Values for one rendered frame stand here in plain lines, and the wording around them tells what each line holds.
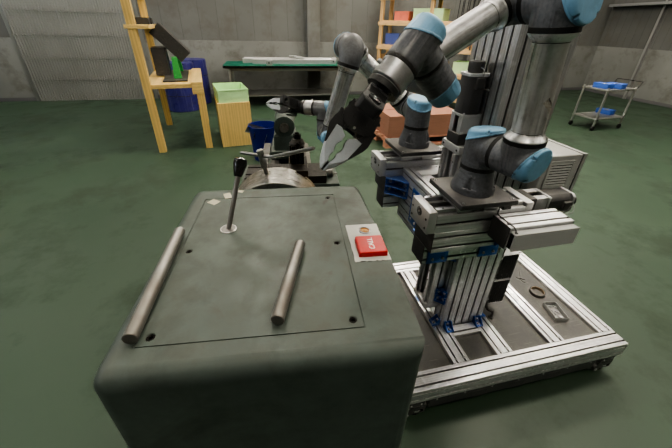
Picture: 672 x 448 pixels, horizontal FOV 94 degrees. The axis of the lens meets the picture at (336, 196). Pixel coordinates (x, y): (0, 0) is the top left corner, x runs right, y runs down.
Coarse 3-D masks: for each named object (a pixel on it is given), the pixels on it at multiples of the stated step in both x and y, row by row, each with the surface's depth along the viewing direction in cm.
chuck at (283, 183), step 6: (264, 180) 101; (270, 180) 100; (276, 180) 100; (282, 180) 101; (288, 180) 102; (252, 186) 100; (258, 186) 99; (264, 186) 99; (270, 186) 99; (276, 186) 100; (282, 186) 100; (288, 186) 100; (294, 186) 100; (300, 186) 102
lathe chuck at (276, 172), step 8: (272, 168) 108; (280, 168) 109; (288, 168) 110; (256, 176) 105; (264, 176) 103; (272, 176) 103; (280, 176) 103; (288, 176) 104; (296, 176) 107; (248, 184) 103; (304, 184) 105; (312, 184) 112
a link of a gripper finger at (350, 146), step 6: (348, 144) 62; (354, 144) 62; (360, 144) 62; (342, 150) 62; (348, 150) 62; (354, 150) 62; (336, 156) 62; (342, 156) 62; (348, 156) 62; (330, 162) 62; (336, 162) 62; (342, 162) 62; (324, 168) 63; (330, 168) 63
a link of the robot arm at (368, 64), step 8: (344, 32) 142; (336, 40) 141; (336, 48) 139; (368, 56) 144; (360, 64) 144; (368, 64) 145; (376, 64) 147; (360, 72) 150; (368, 72) 147; (400, 96) 154; (392, 104) 158; (400, 104) 156; (400, 112) 159
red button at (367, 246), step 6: (360, 240) 68; (366, 240) 68; (372, 240) 68; (378, 240) 68; (360, 246) 66; (366, 246) 66; (372, 246) 66; (378, 246) 67; (384, 246) 67; (360, 252) 65; (366, 252) 65; (372, 252) 65; (378, 252) 65; (384, 252) 65
